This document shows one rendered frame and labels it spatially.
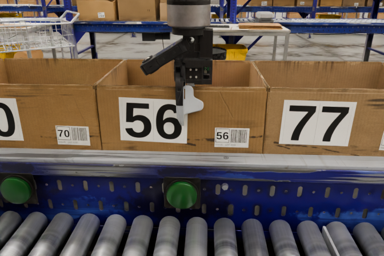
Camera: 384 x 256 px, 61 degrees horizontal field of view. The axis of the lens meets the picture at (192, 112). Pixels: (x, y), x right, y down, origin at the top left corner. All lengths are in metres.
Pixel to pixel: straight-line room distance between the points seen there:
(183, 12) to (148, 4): 4.38
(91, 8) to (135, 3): 0.66
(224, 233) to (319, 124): 0.32
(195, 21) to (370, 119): 0.45
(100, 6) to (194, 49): 4.56
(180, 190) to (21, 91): 0.43
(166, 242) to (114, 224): 0.13
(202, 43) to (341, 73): 0.54
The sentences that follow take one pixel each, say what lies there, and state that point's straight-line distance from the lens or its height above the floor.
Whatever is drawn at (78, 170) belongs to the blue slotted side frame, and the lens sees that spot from 0.80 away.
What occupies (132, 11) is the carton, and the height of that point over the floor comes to 0.93.
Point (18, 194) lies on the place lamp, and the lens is 0.88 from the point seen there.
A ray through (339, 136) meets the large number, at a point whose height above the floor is 0.94.
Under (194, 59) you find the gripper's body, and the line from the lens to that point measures 0.68.
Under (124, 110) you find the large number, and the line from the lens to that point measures 0.76.
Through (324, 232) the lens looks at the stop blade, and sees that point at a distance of 0.83.
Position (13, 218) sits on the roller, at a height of 0.74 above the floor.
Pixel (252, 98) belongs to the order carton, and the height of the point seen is 1.02.
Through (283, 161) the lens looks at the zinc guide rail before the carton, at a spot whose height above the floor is 0.89.
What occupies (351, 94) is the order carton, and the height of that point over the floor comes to 1.04.
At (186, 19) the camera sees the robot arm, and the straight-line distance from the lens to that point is 0.66.
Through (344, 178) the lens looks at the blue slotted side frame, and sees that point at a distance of 0.81.
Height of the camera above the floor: 1.26
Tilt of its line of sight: 21 degrees down
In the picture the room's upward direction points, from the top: straight up
